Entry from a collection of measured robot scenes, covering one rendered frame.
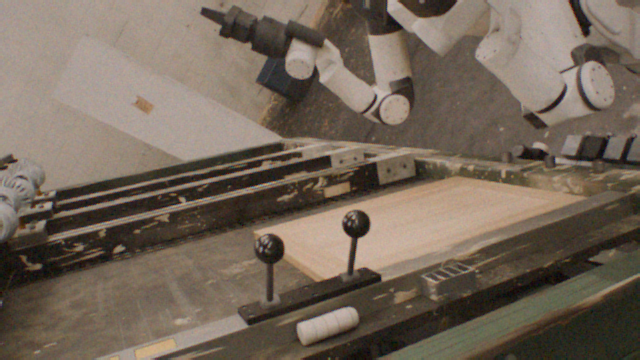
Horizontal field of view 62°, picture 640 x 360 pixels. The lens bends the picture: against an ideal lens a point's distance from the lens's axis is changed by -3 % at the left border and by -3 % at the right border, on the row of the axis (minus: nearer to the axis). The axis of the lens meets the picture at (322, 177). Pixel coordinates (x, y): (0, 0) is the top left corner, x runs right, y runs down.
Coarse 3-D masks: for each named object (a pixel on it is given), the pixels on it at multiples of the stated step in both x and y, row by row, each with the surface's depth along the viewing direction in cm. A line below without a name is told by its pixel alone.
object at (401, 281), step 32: (608, 192) 100; (512, 224) 92; (544, 224) 89; (576, 224) 92; (416, 256) 84; (448, 256) 82; (480, 256) 84; (512, 256) 87; (384, 288) 77; (416, 288) 80; (224, 320) 73; (288, 320) 72; (128, 352) 67; (160, 352) 66; (192, 352) 67; (224, 352) 69; (256, 352) 70
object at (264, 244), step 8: (256, 240) 67; (264, 240) 65; (272, 240) 65; (280, 240) 66; (256, 248) 66; (264, 248) 65; (272, 248) 65; (280, 248) 66; (256, 256) 66; (264, 256) 65; (272, 256) 65; (280, 256) 66; (272, 264) 67; (272, 272) 69; (272, 280) 70; (272, 288) 71; (272, 296) 72; (264, 304) 72; (272, 304) 72
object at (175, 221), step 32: (384, 160) 157; (256, 192) 143; (288, 192) 146; (320, 192) 150; (32, 224) 127; (128, 224) 131; (160, 224) 134; (192, 224) 137; (224, 224) 140; (32, 256) 122; (64, 256) 125; (96, 256) 128
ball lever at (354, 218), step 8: (344, 216) 71; (352, 216) 70; (360, 216) 70; (368, 216) 71; (344, 224) 70; (352, 224) 70; (360, 224) 70; (368, 224) 70; (344, 232) 71; (352, 232) 70; (360, 232) 70; (368, 232) 71; (352, 240) 73; (352, 248) 73; (352, 256) 74; (352, 264) 75; (344, 272) 77; (352, 272) 76; (344, 280) 76
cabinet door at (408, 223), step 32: (416, 192) 134; (448, 192) 130; (480, 192) 125; (512, 192) 120; (544, 192) 115; (288, 224) 124; (320, 224) 121; (384, 224) 113; (416, 224) 109; (448, 224) 106; (480, 224) 102; (288, 256) 103; (320, 256) 99; (384, 256) 93
